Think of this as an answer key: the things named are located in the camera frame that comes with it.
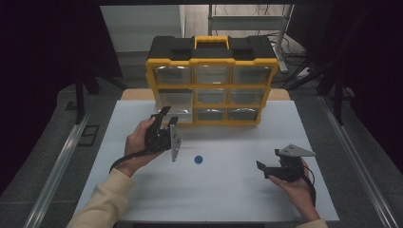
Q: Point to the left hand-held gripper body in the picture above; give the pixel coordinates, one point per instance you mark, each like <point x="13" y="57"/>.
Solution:
<point x="161" y="139"/>

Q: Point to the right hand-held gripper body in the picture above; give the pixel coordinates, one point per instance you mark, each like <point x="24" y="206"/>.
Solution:
<point x="291" y="169"/>

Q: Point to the single clear plastic drawer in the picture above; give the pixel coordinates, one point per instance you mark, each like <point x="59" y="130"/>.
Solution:
<point x="183" y="114"/>

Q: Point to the yellow black organizer cabinet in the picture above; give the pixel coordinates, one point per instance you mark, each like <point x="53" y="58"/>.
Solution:
<point x="209" y="52"/>

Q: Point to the person's right hand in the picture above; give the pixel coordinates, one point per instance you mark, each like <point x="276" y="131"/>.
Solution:
<point x="296" y="191"/>

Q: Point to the person's left hand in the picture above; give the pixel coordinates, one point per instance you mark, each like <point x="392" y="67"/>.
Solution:
<point x="136" y="142"/>

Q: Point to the white table sheet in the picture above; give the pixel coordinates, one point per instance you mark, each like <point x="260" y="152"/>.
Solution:
<point x="221" y="190"/>

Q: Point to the set of clear organizer drawers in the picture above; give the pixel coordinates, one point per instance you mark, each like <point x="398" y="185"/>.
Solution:
<point x="218" y="88"/>

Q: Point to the black stand legs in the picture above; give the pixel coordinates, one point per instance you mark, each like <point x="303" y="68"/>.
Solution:
<point x="80" y="95"/>
<point x="337" y="95"/>

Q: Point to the grey metal stand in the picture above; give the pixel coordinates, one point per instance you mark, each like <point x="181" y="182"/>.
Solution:
<point x="247" y="22"/>

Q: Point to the dark curtain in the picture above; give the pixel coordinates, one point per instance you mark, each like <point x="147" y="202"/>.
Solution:
<point x="47" y="63"/>
<point x="374" y="63"/>

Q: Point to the aluminium frame rail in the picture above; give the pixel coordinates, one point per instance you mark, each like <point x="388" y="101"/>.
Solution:
<point x="358" y="164"/>
<point x="57" y="171"/>

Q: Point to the black floor frame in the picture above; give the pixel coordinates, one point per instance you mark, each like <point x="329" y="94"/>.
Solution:
<point x="89" y="135"/>

